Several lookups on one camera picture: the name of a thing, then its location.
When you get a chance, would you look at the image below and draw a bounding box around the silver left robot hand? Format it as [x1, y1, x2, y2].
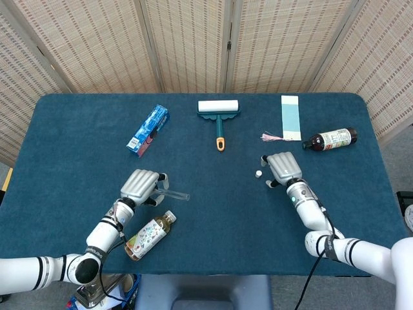
[119, 169, 170, 207]

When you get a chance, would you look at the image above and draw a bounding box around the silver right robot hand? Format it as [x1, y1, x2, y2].
[260, 152, 303, 189]

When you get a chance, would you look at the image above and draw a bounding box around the clear glass test tube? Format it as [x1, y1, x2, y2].
[154, 188, 190, 202]

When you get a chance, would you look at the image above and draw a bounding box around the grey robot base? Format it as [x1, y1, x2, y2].
[134, 274, 274, 310]

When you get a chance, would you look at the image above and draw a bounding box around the light blue tasselled bookmark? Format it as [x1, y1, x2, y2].
[260, 95, 303, 143]

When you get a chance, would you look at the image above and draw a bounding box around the yellow tea bottle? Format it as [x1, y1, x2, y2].
[124, 210, 177, 262]

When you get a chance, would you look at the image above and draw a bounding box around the blue cookie box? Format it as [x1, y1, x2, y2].
[126, 104, 171, 158]

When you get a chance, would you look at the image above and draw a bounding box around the dark sauce bottle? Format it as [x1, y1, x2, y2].
[302, 127, 358, 152]

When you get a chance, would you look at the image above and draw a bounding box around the blue tablecloth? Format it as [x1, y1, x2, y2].
[0, 93, 409, 278]

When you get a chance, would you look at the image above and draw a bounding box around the teal lint roller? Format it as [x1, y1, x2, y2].
[196, 99, 242, 153]

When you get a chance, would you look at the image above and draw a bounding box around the blue plastic crate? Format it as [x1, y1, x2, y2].
[66, 273, 143, 310]

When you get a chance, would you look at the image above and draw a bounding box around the black box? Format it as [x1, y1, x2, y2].
[396, 191, 413, 214]

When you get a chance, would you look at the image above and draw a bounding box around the white round object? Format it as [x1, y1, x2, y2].
[404, 203, 413, 232]

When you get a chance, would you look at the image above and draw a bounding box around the woven folding screen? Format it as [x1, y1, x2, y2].
[0, 0, 413, 165]

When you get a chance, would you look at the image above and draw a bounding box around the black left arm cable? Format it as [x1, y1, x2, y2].
[98, 225, 136, 310]

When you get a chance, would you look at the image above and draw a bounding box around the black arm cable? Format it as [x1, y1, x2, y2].
[98, 225, 136, 310]
[293, 200, 337, 310]

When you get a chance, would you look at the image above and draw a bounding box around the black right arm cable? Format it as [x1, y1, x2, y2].
[293, 200, 337, 310]

